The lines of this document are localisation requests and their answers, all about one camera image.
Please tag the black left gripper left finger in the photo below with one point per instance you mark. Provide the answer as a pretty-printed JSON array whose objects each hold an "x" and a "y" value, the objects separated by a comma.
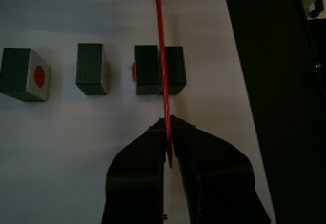
[{"x": 135, "y": 177}]

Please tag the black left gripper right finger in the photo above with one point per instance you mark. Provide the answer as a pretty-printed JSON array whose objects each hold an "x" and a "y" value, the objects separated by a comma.
[{"x": 217, "y": 183}]

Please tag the red toy knife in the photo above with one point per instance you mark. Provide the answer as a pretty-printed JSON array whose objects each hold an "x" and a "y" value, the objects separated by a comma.
[{"x": 162, "y": 43}]

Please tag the white cutting board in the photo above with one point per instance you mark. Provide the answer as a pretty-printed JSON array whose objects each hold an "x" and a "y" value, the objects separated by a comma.
[{"x": 85, "y": 138}]

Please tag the dark green sushi piece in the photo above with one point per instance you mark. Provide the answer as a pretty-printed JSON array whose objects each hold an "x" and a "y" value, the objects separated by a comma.
[
  {"x": 147, "y": 70},
  {"x": 90, "y": 69},
  {"x": 175, "y": 70}
]

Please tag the sushi piece with red dot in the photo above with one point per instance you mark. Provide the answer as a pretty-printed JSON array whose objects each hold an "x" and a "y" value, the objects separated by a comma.
[{"x": 19, "y": 73}]

